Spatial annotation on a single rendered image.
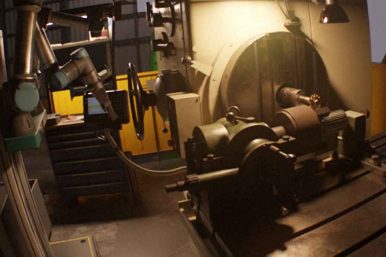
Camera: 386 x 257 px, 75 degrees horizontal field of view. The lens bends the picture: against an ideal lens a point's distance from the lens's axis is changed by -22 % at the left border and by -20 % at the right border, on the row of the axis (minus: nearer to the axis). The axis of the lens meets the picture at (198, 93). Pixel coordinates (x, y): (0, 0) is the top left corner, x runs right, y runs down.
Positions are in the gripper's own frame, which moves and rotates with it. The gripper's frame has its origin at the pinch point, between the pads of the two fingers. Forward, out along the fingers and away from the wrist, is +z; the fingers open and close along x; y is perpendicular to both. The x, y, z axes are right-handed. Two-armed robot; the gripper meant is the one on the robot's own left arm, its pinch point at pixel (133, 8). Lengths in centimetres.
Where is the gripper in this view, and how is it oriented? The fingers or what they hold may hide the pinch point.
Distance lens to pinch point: 198.9
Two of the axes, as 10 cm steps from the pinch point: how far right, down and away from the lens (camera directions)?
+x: -0.2, 8.9, 4.6
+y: -3.2, -4.5, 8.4
